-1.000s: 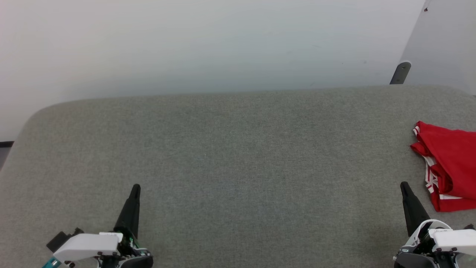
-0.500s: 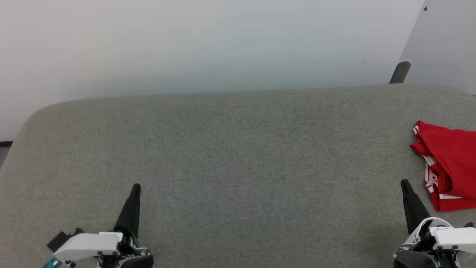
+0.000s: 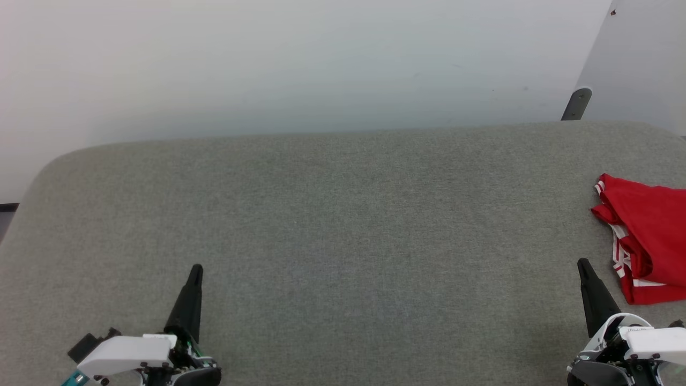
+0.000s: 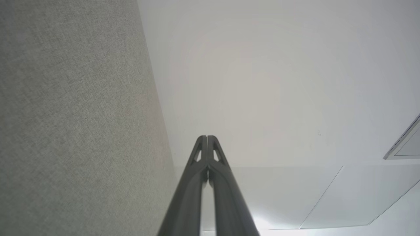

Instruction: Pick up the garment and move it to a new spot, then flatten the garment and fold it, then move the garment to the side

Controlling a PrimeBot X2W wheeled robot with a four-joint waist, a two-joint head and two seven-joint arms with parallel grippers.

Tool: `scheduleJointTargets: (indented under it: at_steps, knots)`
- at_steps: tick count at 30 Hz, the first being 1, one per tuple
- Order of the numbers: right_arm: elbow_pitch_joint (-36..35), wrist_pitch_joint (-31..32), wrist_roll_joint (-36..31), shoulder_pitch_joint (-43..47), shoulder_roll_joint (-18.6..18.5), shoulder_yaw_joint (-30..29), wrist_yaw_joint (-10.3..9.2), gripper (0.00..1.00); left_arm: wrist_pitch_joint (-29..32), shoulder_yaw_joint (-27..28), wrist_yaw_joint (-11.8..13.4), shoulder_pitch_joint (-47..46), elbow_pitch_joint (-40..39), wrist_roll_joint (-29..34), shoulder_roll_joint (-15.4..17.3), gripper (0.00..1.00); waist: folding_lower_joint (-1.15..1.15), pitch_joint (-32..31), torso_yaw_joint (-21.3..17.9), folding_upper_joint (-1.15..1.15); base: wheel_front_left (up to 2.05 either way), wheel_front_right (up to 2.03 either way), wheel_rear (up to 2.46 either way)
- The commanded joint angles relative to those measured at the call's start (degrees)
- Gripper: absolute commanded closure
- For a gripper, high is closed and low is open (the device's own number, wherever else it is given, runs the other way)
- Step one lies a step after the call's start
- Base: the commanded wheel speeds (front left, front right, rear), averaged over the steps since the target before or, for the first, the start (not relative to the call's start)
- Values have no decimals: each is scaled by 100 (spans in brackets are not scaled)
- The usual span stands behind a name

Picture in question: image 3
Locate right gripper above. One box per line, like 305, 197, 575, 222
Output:
567, 258, 665, 386

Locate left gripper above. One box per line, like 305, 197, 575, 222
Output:
140, 264, 222, 386

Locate red white-trimmed shirt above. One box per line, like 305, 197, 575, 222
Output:
591, 173, 686, 305

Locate grey metal bracket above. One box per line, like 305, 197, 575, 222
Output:
561, 87, 593, 121

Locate white wall panel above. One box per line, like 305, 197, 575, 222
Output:
571, 0, 686, 136

